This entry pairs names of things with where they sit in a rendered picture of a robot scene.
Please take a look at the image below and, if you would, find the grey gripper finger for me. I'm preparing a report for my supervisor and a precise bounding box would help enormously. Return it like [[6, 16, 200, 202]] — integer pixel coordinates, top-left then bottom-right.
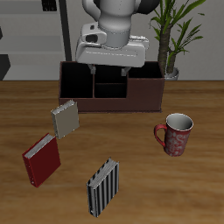
[[87, 64, 97, 75], [120, 66, 132, 77]]

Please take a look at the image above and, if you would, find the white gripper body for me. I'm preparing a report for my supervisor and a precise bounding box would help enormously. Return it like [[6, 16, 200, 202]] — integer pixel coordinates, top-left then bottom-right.
[[74, 34, 150, 68]]

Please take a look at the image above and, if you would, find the dark brown desk caddy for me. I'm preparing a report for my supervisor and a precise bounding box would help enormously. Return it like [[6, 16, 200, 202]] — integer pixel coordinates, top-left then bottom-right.
[[58, 60, 165, 114]]

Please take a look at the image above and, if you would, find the grey book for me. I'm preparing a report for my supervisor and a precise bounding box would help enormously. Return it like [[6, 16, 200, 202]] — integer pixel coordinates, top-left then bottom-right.
[[50, 99, 81, 140]]

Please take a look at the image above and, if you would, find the red book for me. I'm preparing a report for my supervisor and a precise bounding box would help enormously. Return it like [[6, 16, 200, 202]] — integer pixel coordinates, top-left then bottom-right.
[[21, 132, 62, 188]]

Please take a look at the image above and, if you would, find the black and white striped book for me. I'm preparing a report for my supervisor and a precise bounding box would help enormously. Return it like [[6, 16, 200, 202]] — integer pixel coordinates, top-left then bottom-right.
[[86, 157, 120, 219]]

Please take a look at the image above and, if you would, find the green pot plant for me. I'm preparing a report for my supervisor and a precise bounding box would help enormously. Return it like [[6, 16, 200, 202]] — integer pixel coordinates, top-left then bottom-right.
[[149, 0, 207, 81]]

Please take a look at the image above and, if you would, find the red patterned mug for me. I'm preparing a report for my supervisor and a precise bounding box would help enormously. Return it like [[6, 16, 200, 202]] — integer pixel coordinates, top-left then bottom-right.
[[153, 112, 194, 158]]

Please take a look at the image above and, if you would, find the grey wall shelf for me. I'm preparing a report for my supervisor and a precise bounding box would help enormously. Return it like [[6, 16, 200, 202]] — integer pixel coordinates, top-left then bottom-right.
[[0, 0, 73, 81]]

